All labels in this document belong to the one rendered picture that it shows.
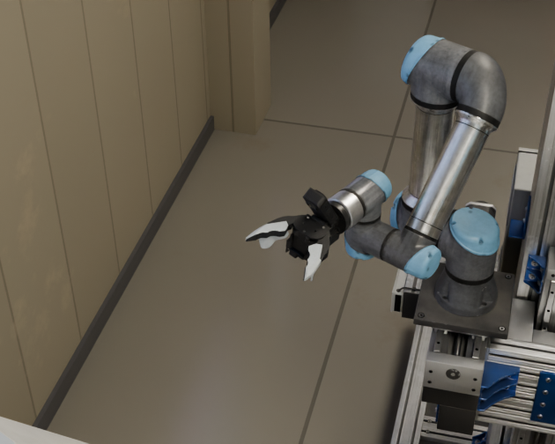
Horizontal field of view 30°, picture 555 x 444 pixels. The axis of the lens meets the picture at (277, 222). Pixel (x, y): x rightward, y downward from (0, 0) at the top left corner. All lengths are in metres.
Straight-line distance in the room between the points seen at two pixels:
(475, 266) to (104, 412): 1.85
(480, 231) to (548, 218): 0.22
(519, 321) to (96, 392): 1.83
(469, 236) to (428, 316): 0.24
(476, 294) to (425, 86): 0.54
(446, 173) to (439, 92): 0.18
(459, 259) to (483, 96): 0.44
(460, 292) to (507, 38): 3.85
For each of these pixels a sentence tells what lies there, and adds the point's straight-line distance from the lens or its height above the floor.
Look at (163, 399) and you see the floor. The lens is 3.86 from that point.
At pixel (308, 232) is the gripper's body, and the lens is 2.01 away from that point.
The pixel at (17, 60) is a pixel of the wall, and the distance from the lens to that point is 3.21.
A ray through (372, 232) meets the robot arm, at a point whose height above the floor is 1.49.
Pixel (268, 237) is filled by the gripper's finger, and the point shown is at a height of 1.57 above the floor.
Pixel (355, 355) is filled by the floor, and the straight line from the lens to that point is 3.99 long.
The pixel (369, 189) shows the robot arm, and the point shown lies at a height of 1.59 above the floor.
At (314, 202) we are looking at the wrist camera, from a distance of 1.97.
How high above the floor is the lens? 2.85
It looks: 38 degrees down
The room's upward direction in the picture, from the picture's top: 1 degrees counter-clockwise
